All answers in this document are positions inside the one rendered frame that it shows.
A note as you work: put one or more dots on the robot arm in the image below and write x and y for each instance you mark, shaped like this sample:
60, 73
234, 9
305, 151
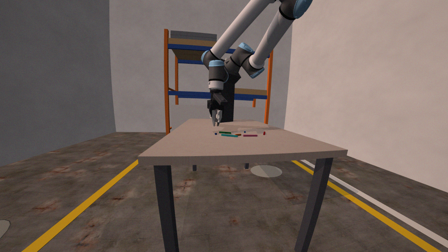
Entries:
288, 11

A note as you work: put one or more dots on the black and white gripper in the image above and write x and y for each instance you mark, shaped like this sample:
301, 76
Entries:
212, 105

